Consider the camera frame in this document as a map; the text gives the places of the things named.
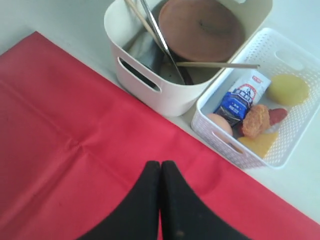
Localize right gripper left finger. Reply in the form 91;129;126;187
79;161;160;240

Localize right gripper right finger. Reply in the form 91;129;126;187
159;160;248;240

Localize red table cloth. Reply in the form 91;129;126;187
0;32;320;240

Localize brown egg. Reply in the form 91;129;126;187
206;113;233;144

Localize yellow cheese wedge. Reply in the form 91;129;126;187
237;132;279;159

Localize fried breaded nugget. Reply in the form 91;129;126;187
242;104;271;139

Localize red sausage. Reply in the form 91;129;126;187
236;108;288;137

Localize dark wooden spoon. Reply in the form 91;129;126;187
179;66;194;85

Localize blue white milk carton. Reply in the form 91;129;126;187
214;69;271;127

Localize yellow lemon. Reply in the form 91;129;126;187
266;74;310;107

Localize stainless steel cup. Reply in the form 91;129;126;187
127;31;186;85

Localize brown round plate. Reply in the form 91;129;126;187
158;0;245;62

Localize metal table knife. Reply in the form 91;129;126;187
140;0;187;85

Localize wooden chopstick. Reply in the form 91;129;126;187
124;0;163;51

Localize white perforated plastic basket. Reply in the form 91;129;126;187
191;27;320;169

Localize cream plastic storage bin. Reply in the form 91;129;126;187
104;0;274;117

